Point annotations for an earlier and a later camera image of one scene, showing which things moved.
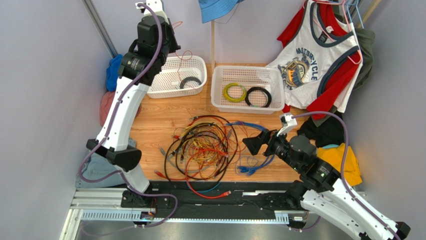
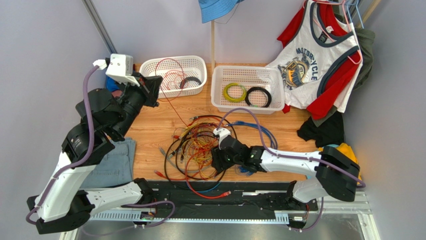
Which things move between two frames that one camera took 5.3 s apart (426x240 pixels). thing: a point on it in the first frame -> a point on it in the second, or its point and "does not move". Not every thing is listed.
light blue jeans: x=96 y=166 does not move
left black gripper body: x=169 y=46 -> x=133 y=98
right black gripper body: x=266 y=140 -> x=219 y=160
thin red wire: x=208 y=128 -> x=160 y=60
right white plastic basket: x=252 y=89 does not move
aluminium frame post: x=100 y=27 does not move
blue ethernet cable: x=269 y=158 does not move
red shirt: x=319 y=108 does not move
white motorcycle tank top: x=306 y=61 does not move
